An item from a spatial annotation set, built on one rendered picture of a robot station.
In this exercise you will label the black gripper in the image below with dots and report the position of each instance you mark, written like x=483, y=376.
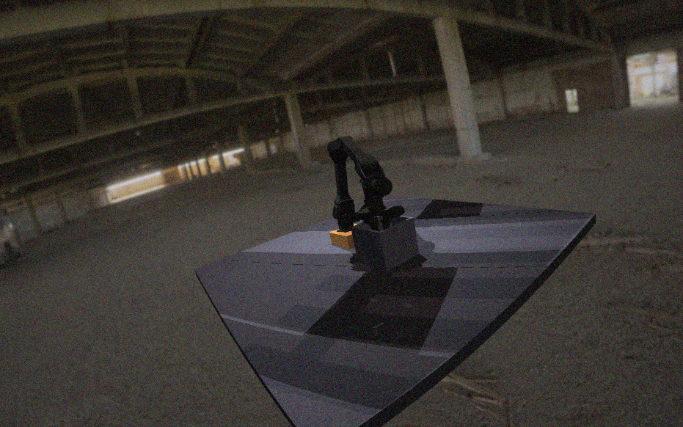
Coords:
x=392, y=212

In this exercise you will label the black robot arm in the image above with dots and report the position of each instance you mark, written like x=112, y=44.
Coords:
x=372, y=178

